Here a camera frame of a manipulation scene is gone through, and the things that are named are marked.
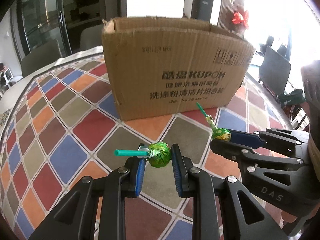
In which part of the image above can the green lollipop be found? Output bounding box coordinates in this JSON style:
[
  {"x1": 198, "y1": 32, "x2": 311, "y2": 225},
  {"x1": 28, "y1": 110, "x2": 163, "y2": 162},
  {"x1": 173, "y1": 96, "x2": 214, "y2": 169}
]
[
  {"x1": 196, "y1": 102, "x2": 231, "y2": 141},
  {"x1": 114, "y1": 142, "x2": 171, "y2": 168}
]

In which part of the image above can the green bag on chair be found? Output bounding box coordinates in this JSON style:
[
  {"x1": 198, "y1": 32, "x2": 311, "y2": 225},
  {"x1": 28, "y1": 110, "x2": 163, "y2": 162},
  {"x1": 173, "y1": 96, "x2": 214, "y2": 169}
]
[{"x1": 277, "y1": 89, "x2": 305, "y2": 108}]

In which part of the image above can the dark side chair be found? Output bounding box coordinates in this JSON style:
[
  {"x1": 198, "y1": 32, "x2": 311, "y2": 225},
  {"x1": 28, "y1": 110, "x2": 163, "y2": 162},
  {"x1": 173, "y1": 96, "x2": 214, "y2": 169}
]
[{"x1": 258, "y1": 46, "x2": 291, "y2": 96}]

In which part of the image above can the colourful checkered tablecloth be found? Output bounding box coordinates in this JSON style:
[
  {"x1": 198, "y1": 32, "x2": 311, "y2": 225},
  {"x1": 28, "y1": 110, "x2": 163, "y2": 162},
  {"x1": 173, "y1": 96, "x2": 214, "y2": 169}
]
[{"x1": 1, "y1": 56, "x2": 290, "y2": 239}]

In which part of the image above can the brown cardboard box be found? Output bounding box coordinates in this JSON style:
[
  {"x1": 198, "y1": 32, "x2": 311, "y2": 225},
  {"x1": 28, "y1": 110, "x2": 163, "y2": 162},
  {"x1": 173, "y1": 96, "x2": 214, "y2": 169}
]
[{"x1": 101, "y1": 17, "x2": 255, "y2": 121}]

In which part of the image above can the red bow decoration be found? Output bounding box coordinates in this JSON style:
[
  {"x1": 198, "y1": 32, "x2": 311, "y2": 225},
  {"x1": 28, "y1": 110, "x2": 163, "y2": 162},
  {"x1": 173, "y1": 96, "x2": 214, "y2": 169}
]
[{"x1": 232, "y1": 11, "x2": 249, "y2": 29}]

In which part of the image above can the grey dining chair right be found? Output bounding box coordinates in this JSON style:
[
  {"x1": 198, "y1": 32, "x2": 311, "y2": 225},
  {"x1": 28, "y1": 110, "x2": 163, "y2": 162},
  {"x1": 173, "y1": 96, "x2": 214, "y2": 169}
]
[{"x1": 80, "y1": 24, "x2": 103, "y2": 50}]

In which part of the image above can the grey dining chair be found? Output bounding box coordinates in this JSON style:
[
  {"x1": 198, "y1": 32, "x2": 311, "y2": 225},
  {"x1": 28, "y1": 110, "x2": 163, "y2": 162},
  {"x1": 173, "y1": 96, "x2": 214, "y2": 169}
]
[
  {"x1": 21, "y1": 39, "x2": 62, "y2": 78},
  {"x1": 80, "y1": 24, "x2": 103, "y2": 50}
]

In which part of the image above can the grey dining chair left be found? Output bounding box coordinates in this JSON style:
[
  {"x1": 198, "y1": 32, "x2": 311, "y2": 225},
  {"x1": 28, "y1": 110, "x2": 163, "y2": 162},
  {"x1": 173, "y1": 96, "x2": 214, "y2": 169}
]
[{"x1": 21, "y1": 39, "x2": 62, "y2": 78}]

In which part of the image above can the black glass sliding door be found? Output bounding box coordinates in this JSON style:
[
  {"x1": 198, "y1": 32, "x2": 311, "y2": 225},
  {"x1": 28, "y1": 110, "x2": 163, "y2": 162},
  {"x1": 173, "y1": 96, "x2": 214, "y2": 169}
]
[{"x1": 16, "y1": 0, "x2": 127, "y2": 56}]

